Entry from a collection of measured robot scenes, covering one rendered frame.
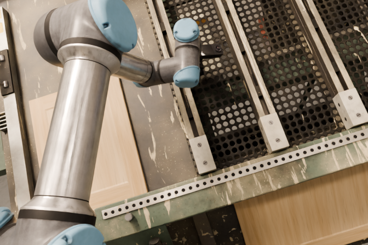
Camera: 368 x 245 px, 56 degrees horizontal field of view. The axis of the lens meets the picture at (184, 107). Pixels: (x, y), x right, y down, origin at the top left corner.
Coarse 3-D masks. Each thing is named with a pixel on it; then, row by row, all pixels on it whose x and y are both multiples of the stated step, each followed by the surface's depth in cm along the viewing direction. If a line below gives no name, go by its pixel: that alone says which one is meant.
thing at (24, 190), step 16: (0, 48) 145; (16, 80) 143; (16, 96) 139; (16, 112) 136; (16, 128) 134; (16, 144) 132; (16, 160) 130; (16, 176) 128; (16, 192) 126; (32, 192) 128
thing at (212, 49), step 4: (204, 44) 119; (208, 44) 120; (212, 44) 121; (216, 44) 122; (204, 48) 118; (208, 48) 119; (212, 48) 120; (216, 48) 120; (220, 48) 121; (204, 52) 118; (208, 52) 118; (212, 52) 119; (216, 52) 120; (220, 52) 121; (200, 56) 117; (204, 56) 118; (208, 56) 119; (212, 56) 120; (216, 56) 121; (220, 56) 122
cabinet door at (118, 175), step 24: (48, 96) 138; (120, 96) 135; (48, 120) 136; (120, 120) 132; (120, 144) 129; (96, 168) 128; (120, 168) 127; (96, 192) 125; (120, 192) 124; (144, 192) 123
